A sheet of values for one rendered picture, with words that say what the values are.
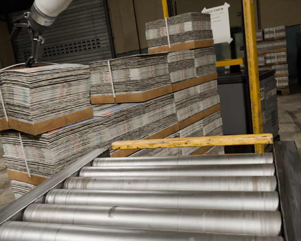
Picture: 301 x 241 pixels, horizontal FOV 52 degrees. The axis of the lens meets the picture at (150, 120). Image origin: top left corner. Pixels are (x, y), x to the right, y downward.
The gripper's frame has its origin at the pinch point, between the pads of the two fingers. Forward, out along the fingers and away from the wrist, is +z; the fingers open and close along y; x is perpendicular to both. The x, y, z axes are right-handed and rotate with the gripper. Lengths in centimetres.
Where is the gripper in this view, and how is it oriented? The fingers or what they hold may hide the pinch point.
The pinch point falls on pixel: (20, 50)
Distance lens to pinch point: 141.3
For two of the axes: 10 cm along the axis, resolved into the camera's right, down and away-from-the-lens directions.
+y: 5.0, 8.6, -1.2
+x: 5.9, -2.4, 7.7
